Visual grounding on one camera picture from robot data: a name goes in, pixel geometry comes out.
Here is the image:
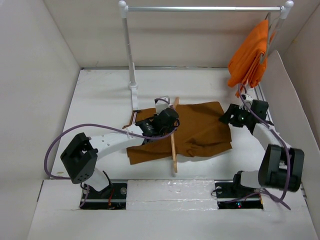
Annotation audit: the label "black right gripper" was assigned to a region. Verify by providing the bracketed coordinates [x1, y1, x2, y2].
[217, 103, 253, 128]

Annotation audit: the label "brown trousers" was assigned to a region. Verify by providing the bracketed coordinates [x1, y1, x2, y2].
[126, 101, 232, 165]

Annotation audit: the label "wooden hanger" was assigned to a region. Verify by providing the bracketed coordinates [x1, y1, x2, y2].
[170, 97, 180, 174]

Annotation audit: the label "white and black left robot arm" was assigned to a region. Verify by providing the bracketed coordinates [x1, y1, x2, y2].
[60, 107, 180, 199]

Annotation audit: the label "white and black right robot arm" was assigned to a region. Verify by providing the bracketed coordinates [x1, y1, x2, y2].
[219, 99, 305, 197]

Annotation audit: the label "orange hanging garment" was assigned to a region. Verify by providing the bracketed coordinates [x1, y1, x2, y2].
[227, 19, 270, 88]

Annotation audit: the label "white and metal clothes rack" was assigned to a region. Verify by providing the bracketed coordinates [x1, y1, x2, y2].
[117, 0, 295, 111]

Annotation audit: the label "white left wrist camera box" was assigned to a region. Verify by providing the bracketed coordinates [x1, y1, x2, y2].
[154, 96, 170, 115]

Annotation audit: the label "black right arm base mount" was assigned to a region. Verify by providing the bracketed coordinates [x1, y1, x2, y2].
[211, 174, 264, 210]

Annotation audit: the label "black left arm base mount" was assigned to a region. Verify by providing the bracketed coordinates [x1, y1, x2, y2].
[79, 181, 128, 210]

